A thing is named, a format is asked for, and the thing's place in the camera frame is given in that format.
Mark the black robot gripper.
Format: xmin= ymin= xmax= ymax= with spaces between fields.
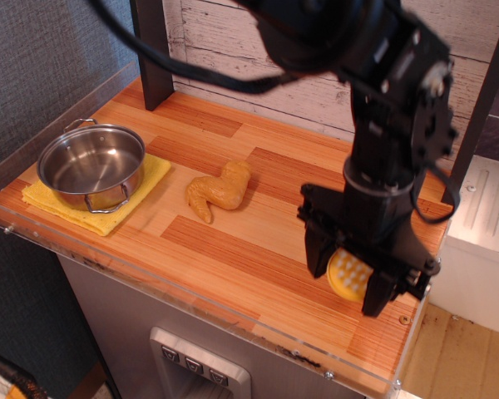
xmin=298 ymin=161 xmax=442 ymax=318

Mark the yellow brush with white bristles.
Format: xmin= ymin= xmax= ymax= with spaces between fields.
xmin=326 ymin=248 xmax=373 ymax=303

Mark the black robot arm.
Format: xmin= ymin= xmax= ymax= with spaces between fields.
xmin=245 ymin=1 xmax=460 ymax=317

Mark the brass screw in tabletop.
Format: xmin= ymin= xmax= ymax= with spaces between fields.
xmin=399 ymin=315 xmax=411 ymax=325

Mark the white cabinet at right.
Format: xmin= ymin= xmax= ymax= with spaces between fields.
xmin=429 ymin=156 xmax=499 ymax=332

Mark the toy chicken wing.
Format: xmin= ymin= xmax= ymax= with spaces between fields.
xmin=185 ymin=160 xmax=251 ymax=224

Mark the clear acrylic table guard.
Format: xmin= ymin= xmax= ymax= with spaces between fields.
xmin=0 ymin=62 xmax=452 ymax=396

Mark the steel cabinet with dispenser panel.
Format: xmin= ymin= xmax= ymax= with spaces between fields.
xmin=58 ymin=256 xmax=360 ymax=398

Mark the yellow folded cloth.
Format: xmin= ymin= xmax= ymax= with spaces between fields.
xmin=22 ymin=154 xmax=171 ymax=236

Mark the orange object at bottom left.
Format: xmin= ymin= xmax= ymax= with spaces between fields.
xmin=5 ymin=375 xmax=48 ymax=399

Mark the dark right vertical post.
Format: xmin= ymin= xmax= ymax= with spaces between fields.
xmin=451 ymin=38 xmax=499 ymax=188

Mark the steel pot with handles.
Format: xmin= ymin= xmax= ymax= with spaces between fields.
xmin=37 ymin=119 xmax=146 ymax=203

